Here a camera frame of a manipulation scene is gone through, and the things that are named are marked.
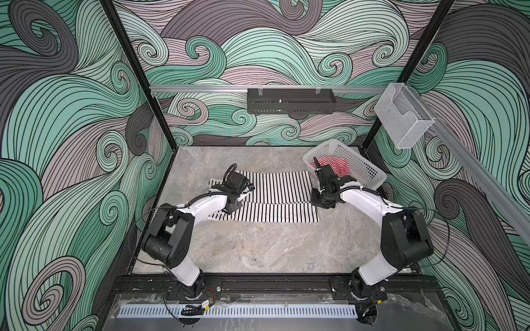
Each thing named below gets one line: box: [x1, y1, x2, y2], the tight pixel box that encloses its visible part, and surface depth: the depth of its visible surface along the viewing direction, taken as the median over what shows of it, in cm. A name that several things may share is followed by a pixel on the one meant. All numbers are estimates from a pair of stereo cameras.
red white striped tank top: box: [309, 155, 353, 178], surface depth 109 cm
